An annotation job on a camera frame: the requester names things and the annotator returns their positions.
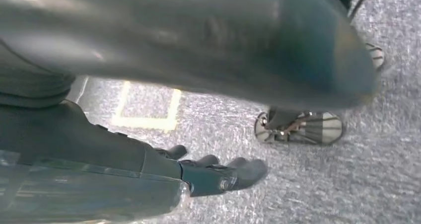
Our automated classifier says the grey robot left foot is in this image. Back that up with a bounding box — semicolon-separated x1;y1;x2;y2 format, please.
363;42;385;71

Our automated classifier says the grey robot right foot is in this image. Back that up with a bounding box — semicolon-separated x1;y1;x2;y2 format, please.
254;110;345;147

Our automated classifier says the black robot right leg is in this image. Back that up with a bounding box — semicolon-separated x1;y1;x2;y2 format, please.
266;0;371;132

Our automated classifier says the yellow floor tape square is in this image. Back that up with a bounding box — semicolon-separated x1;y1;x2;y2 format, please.
111;81;182;133

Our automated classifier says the grey robot foot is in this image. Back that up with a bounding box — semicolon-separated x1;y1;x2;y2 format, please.
363;42;385;71
254;110;345;147

